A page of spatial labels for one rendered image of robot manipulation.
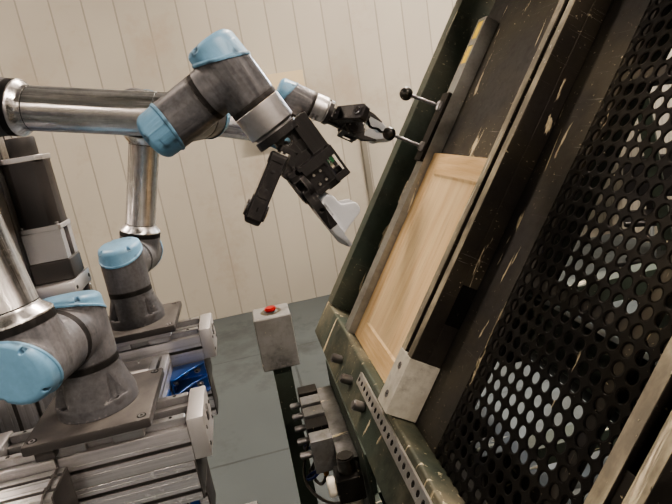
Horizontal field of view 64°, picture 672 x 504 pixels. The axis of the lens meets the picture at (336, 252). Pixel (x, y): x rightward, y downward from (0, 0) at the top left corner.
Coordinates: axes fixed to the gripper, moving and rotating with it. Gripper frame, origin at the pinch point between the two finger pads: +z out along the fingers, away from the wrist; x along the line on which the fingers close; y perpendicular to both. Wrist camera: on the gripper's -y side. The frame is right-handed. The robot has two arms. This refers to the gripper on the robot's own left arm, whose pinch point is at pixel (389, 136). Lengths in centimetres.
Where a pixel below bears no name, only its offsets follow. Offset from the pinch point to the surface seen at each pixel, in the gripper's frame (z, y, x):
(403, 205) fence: 8.1, -6.4, 20.5
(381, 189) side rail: 7.4, 15.4, 10.4
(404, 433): 8, -45, 77
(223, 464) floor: 9, 128, 127
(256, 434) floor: 23, 143, 112
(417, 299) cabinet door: 11, -27, 48
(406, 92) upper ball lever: -2.5, -11.0, -8.9
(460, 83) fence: 9.0, -19.0, -13.7
